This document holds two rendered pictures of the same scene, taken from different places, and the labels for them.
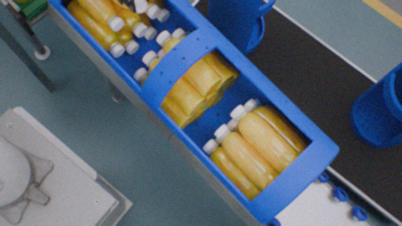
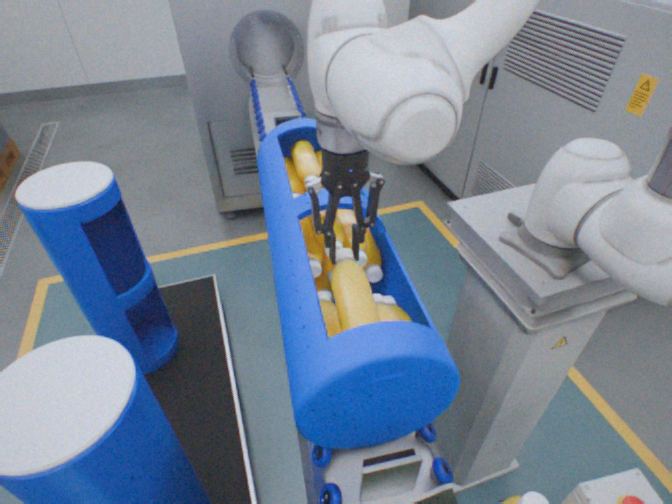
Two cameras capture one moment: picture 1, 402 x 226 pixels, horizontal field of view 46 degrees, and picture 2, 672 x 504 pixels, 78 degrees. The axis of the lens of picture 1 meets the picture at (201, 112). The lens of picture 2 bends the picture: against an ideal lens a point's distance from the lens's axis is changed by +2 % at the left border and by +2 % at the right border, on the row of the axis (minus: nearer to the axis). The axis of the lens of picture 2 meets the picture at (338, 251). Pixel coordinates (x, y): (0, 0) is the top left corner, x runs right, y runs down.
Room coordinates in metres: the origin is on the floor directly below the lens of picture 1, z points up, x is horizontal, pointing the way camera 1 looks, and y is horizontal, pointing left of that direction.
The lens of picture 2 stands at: (1.06, 0.55, 1.74)
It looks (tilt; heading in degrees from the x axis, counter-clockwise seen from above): 41 degrees down; 218
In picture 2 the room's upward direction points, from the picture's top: straight up
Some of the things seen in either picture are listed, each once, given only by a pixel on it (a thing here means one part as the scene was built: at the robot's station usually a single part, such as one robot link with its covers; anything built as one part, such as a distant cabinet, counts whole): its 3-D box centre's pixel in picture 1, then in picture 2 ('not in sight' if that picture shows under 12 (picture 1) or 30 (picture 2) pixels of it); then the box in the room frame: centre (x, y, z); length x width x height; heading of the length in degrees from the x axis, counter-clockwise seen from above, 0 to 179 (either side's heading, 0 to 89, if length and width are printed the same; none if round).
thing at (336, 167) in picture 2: not in sight; (345, 170); (0.58, 0.20, 1.40); 0.08 x 0.07 x 0.09; 140
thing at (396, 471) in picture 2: not in sight; (388, 475); (0.78, 0.44, 0.99); 0.10 x 0.02 x 0.12; 140
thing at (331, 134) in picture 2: not in sight; (345, 126); (0.58, 0.20, 1.48); 0.09 x 0.09 x 0.06
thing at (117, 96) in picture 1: (108, 76); not in sight; (0.68, 0.44, 0.31); 0.06 x 0.06 x 0.63; 50
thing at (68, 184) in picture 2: not in sight; (65, 183); (0.68, -0.85, 1.03); 0.28 x 0.28 x 0.01
